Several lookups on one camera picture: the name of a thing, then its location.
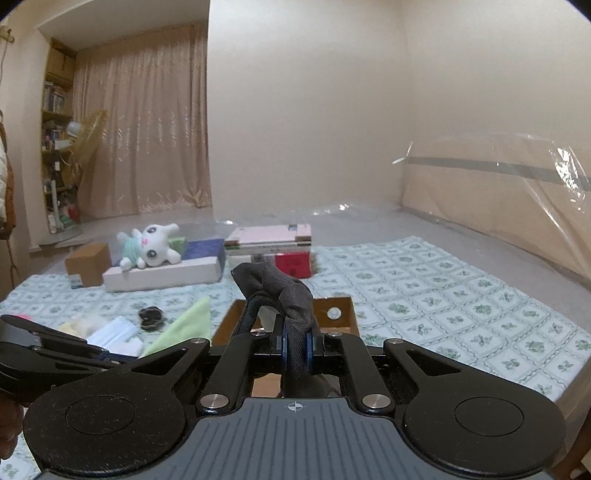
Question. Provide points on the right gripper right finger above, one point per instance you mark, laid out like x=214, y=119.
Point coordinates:
x=310, y=347

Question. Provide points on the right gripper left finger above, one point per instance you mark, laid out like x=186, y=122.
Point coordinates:
x=280, y=350

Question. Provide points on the dark grey cloth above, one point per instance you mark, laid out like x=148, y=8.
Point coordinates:
x=264, y=285

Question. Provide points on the pale yellow towel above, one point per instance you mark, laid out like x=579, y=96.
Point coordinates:
x=83, y=326

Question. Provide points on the light blue face mask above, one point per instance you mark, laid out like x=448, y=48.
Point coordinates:
x=119, y=336

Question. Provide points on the light green cloth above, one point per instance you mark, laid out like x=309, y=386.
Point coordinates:
x=193, y=323

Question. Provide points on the dark brown scrunchie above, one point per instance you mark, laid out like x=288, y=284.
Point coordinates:
x=151, y=318

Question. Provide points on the operator hand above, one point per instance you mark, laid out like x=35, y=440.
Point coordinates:
x=11, y=424

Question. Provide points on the open cardboard box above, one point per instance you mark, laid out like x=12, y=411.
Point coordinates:
x=332, y=314

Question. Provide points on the red and grey box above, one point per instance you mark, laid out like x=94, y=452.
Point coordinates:
x=295, y=264

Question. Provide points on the pink topped book stack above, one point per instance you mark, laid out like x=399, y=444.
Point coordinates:
x=269, y=239

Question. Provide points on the green patterned tablecloth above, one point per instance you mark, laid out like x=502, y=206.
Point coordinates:
x=407, y=288

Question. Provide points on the white and blue flat box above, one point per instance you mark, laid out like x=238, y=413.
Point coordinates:
x=202, y=263

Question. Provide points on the small brown cardboard box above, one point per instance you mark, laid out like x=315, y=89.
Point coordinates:
x=86, y=265

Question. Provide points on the white bunny plush toy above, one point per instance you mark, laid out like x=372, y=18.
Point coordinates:
x=149, y=247

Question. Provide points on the hanging jackets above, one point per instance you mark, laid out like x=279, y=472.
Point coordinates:
x=8, y=214

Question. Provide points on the beige curtain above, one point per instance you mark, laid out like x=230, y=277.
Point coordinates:
x=152, y=155

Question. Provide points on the standing fan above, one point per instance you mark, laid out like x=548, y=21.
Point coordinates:
x=83, y=152

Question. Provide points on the wooden bookshelf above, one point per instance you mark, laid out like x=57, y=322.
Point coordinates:
x=57, y=94

